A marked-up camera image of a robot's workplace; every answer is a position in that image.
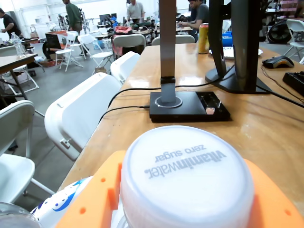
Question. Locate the man in white shirt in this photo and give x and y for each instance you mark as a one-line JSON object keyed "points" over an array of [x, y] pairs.
{"points": [[135, 12]]}

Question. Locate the black screen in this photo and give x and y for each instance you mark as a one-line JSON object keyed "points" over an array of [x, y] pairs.
{"points": [[53, 41]]}

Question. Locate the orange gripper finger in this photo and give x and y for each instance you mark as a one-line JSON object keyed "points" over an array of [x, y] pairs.
{"points": [[273, 209], [90, 202]]}

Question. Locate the white paper plate blue pattern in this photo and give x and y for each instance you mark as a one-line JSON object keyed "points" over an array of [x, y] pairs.
{"points": [[59, 204]]}

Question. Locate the vitaminwater bottle with white cap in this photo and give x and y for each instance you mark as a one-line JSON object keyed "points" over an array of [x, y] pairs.
{"points": [[187, 180]]}

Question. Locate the man in black shirt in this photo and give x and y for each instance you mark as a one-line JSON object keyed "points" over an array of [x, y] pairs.
{"points": [[10, 23]]}

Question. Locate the white folding chair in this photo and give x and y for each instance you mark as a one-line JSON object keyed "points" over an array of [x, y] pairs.
{"points": [[102, 55], [80, 114], [180, 39], [14, 171], [64, 51], [123, 66], [297, 28], [129, 40]]}

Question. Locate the pink red bag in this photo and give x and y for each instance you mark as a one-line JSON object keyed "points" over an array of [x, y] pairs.
{"points": [[123, 29]]}

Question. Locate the black computer keyboard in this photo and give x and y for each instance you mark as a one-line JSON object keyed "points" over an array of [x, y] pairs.
{"points": [[295, 82]]}

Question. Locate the black monitor with stand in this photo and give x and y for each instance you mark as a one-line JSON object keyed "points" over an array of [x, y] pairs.
{"points": [[242, 47]]}

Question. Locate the man in dark green shirt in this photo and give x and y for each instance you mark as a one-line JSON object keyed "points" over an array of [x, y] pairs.
{"points": [[73, 14]]}

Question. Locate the brown side table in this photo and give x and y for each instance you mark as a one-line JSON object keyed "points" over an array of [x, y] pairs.
{"points": [[14, 60]]}

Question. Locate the small clear water bottle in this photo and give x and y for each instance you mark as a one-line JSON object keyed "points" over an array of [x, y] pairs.
{"points": [[19, 47]]}

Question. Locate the black round fan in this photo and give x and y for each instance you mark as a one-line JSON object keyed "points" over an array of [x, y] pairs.
{"points": [[279, 33]]}

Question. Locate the yellow drink can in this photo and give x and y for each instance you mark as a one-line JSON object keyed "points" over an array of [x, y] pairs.
{"points": [[203, 39]]}

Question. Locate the blue plastic bin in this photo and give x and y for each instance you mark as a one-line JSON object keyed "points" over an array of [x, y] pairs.
{"points": [[226, 38]]}

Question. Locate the clear plastic water bottle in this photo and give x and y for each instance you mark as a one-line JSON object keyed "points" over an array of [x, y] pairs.
{"points": [[16, 217]]}

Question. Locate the seated man in grey shirt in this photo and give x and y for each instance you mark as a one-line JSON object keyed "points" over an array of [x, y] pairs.
{"points": [[202, 14]]}

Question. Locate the black and orange mouse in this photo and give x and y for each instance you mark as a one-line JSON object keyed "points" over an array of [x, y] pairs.
{"points": [[278, 62]]}

